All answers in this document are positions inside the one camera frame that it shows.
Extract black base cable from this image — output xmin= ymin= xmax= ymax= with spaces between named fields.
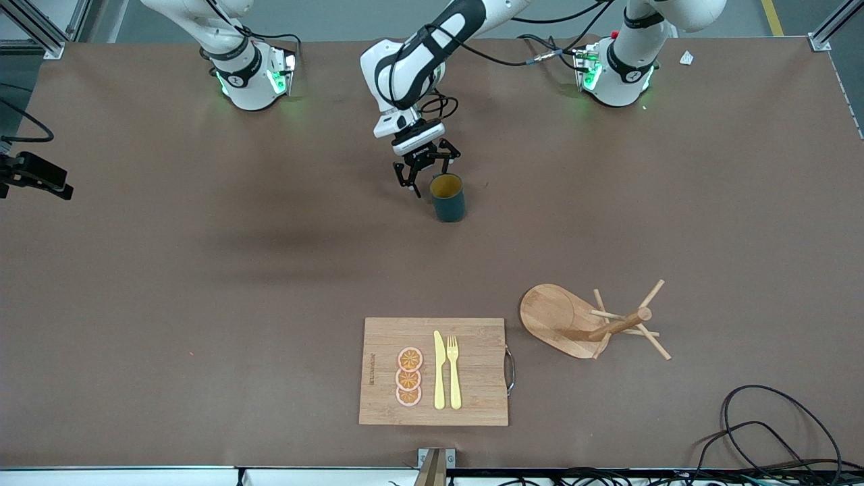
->
xmin=516 ymin=34 xmax=583 ymax=72
xmin=215 ymin=0 xmax=302 ymax=65

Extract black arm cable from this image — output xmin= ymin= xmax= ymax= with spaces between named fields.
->
xmin=0 ymin=98 xmax=55 ymax=144
xmin=378 ymin=0 xmax=615 ymax=122

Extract dark teal ribbed cup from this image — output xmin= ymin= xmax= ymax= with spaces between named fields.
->
xmin=429 ymin=173 xmax=466 ymax=223

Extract bamboo cutting board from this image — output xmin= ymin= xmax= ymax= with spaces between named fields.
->
xmin=358 ymin=317 xmax=516 ymax=427

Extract white table edge rail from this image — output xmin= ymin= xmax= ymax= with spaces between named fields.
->
xmin=0 ymin=466 xmax=419 ymax=486

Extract black left base cable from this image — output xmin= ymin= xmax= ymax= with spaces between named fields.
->
xmin=516 ymin=34 xmax=583 ymax=72

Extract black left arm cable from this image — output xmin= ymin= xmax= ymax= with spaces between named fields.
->
xmin=378 ymin=0 xmax=615 ymax=122

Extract wooden cup rack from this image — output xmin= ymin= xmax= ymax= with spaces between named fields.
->
xmin=520 ymin=279 xmax=672 ymax=361

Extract yellow plastic fork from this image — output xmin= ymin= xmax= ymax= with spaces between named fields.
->
xmin=447 ymin=335 xmax=462 ymax=410

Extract black right base cable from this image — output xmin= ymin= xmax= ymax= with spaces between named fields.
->
xmin=215 ymin=0 xmax=302 ymax=65

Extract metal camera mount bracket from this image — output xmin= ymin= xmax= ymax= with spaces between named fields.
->
xmin=413 ymin=448 xmax=456 ymax=486

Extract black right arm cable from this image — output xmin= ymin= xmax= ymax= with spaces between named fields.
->
xmin=0 ymin=98 xmax=55 ymax=144

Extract yellow plastic knife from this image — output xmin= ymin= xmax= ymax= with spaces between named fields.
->
xmin=433 ymin=330 xmax=447 ymax=410

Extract aluminium frame profile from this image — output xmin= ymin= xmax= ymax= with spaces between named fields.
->
xmin=808 ymin=0 xmax=864 ymax=53
xmin=0 ymin=0 xmax=92 ymax=60

